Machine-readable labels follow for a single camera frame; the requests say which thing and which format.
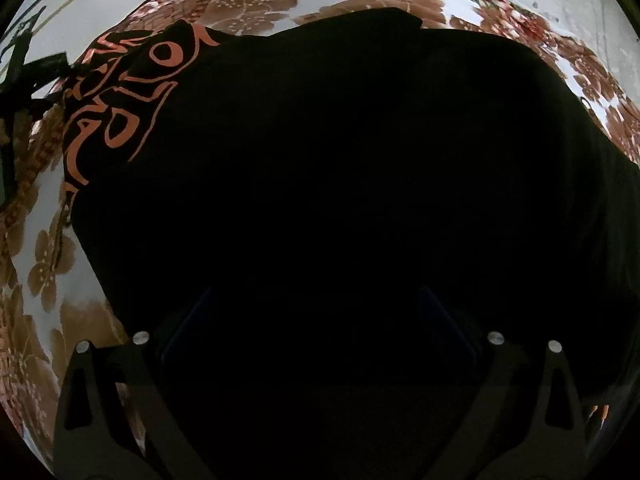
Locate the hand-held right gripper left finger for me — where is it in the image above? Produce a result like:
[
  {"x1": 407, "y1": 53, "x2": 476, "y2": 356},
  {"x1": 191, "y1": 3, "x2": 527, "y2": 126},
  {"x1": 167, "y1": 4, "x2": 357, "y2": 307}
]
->
[{"x1": 52, "y1": 286, "x2": 217, "y2": 480}]

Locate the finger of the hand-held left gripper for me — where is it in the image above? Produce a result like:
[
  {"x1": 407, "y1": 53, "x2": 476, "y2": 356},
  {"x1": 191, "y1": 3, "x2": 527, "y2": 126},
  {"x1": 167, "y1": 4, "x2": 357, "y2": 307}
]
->
[
  {"x1": 4, "y1": 52, "x2": 76, "y2": 88},
  {"x1": 0, "y1": 87, "x2": 66, "y2": 117}
]

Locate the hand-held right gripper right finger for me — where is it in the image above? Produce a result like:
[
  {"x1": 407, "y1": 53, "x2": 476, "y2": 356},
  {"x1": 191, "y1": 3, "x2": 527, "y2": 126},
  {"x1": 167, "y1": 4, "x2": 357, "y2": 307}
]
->
[{"x1": 419, "y1": 286, "x2": 593, "y2": 480}]

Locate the black garment with orange print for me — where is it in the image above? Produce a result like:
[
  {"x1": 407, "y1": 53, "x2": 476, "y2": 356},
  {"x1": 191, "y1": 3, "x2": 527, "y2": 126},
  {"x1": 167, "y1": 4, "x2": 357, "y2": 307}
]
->
[{"x1": 60, "y1": 7, "x2": 640, "y2": 480}]

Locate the floral brown and white blanket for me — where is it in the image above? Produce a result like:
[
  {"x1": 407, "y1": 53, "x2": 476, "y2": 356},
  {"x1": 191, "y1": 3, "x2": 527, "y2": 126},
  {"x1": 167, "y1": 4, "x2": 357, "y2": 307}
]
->
[{"x1": 0, "y1": 0, "x2": 640, "y2": 463}]

